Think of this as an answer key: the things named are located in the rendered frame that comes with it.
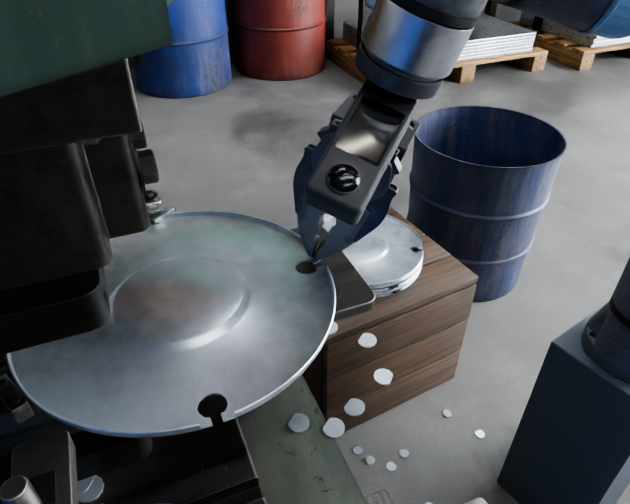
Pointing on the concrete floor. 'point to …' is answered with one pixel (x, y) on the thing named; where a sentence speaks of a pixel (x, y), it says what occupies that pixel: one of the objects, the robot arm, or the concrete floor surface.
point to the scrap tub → (483, 187)
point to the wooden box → (397, 340)
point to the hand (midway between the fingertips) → (315, 252)
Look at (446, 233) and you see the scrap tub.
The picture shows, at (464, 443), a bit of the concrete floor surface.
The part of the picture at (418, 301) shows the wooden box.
